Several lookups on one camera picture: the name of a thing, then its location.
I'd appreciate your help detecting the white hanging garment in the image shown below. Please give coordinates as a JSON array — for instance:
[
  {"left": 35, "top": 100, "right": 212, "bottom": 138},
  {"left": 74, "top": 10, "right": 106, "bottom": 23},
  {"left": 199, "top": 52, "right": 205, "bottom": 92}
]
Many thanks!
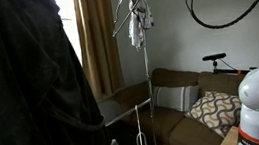
[{"left": 123, "top": 0, "right": 159, "bottom": 52}]

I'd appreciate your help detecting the silver metal clothes rack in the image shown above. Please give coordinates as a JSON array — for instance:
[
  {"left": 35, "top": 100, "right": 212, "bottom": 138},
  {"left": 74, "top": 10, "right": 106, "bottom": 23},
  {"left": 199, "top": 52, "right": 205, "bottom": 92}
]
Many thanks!
[{"left": 88, "top": 0, "right": 163, "bottom": 145}]

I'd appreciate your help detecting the black hanging robe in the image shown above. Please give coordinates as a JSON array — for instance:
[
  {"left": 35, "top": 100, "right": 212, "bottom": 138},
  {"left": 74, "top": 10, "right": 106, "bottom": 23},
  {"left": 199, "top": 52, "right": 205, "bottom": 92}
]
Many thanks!
[{"left": 0, "top": 0, "right": 112, "bottom": 145}]

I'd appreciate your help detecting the brown window curtain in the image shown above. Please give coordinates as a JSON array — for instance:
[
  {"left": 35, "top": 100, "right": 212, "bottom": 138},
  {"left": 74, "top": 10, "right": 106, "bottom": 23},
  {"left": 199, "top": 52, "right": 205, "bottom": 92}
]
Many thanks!
[{"left": 73, "top": 0, "right": 128, "bottom": 103}]

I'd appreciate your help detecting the grey striped pillow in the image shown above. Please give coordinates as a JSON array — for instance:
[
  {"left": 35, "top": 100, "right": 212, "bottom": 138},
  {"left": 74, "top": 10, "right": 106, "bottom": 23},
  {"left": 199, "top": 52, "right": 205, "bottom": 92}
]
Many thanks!
[{"left": 150, "top": 79, "right": 204, "bottom": 118}]

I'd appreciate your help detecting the brown white patterned pillow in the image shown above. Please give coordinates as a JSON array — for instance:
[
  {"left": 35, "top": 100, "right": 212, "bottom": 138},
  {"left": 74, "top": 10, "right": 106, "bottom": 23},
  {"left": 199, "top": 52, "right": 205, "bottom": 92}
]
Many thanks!
[{"left": 182, "top": 86, "right": 248, "bottom": 143}]

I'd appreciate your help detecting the brown sofa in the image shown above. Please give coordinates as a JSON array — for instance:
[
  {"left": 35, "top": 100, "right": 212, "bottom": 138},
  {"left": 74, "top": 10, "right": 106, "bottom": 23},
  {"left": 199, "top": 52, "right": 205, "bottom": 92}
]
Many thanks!
[{"left": 112, "top": 54, "right": 259, "bottom": 145}]

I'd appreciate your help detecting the black camera on stand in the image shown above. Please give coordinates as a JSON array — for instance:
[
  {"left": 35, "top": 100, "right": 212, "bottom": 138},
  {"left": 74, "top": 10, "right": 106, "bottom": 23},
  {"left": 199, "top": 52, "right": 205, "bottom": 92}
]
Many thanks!
[{"left": 201, "top": 48, "right": 259, "bottom": 81}]

